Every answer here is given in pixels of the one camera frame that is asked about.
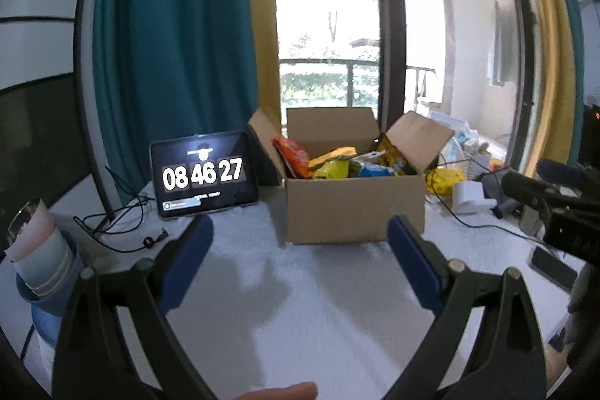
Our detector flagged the stacked pastel cups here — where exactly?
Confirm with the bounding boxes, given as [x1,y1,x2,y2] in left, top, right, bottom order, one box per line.
[4,198,83,345]

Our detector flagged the brown cardboard box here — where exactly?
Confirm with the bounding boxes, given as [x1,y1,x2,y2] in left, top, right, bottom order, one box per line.
[247,107,455,246]

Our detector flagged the person's left hand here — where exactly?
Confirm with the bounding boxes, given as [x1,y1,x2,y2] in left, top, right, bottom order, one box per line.
[233,382,320,400]

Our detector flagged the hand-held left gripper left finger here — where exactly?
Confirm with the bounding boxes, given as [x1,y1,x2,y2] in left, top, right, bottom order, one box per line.
[51,215,215,400]

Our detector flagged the grey hanging cloth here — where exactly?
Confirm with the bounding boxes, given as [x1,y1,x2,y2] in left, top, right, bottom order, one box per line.
[487,0,516,87]

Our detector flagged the white plastic basket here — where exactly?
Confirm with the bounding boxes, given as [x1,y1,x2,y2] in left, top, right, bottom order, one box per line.
[438,130,493,171]

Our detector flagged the yellow curtain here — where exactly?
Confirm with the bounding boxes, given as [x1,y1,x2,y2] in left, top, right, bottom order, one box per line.
[508,0,577,180]
[246,0,282,138]

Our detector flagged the yellow wipes packet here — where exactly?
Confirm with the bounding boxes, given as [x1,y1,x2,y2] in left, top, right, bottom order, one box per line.
[424,168,467,195]

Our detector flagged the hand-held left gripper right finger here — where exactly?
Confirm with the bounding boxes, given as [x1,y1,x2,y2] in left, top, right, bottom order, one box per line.
[387,215,548,400]

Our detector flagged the black tablet clock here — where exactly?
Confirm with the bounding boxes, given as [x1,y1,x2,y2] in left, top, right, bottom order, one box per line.
[149,130,260,220]

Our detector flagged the person's right forearm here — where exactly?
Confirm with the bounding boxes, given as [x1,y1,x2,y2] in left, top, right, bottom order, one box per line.
[546,262,600,400]

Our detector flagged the yellow-green snack packet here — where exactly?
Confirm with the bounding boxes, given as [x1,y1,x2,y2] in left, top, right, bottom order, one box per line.
[309,146,357,180]

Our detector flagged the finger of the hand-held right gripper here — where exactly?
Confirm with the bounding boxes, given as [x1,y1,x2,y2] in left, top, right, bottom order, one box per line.
[501,170,563,208]
[537,159,589,189]

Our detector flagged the blue and yellow snack bag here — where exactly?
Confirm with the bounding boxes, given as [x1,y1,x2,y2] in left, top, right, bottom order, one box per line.
[354,149,399,178]

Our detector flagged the black smartphone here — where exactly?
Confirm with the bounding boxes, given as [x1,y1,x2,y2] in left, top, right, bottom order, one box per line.
[529,245,579,288]

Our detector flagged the white box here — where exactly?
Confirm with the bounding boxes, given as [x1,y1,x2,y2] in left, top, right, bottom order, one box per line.
[451,181,498,216]

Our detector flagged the black charging cable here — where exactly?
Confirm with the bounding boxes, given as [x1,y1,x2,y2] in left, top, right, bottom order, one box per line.
[72,168,172,253]

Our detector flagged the black balcony railing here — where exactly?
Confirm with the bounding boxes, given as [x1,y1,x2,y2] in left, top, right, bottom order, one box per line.
[279,58,437,110]

